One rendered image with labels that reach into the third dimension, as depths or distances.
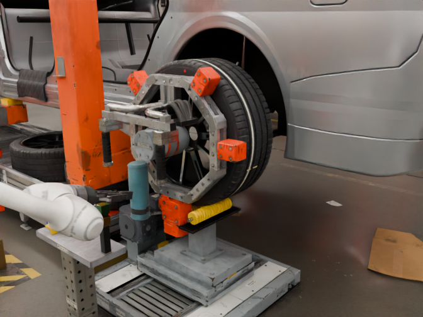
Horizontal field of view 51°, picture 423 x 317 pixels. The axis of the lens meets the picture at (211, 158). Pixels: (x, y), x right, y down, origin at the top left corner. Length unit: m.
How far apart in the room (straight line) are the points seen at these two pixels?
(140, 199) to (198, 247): 0.41
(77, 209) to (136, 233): 1.03
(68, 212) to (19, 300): 1.25
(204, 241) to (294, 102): 0.79
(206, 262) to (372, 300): 0.85
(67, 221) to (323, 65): 1.14
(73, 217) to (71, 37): 1.05
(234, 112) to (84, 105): 0.80
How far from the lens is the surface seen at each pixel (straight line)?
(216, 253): 2.23
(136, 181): 1.95
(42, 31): 4.36
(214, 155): 1.74
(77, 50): 2.17
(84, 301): 2.12
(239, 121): 1.75
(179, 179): 2.07
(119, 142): 2.38
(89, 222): 1.32
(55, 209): 1.31
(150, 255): 2.38
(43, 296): 2.50
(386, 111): 1.77
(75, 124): 2.22
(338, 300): 2.39
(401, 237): 3.10
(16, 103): 4.20
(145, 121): 1.70
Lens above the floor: 1.31
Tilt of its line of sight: 17 degrees down
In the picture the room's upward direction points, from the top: straight up
